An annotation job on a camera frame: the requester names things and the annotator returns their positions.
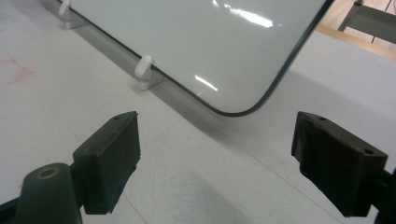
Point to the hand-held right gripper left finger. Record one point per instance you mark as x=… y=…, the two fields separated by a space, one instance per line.
x=107 y=161

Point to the grey metal stand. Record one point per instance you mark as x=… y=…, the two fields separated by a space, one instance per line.
x=372 y=20

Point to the white glass whiteboard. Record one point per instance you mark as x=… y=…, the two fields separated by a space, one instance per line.
x=202 y=43

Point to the white plastic whiteboard foot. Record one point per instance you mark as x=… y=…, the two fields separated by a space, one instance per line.
x=144 y=67
x=64 y=10

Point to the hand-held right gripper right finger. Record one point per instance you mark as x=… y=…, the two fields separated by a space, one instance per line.
x=339 y=168

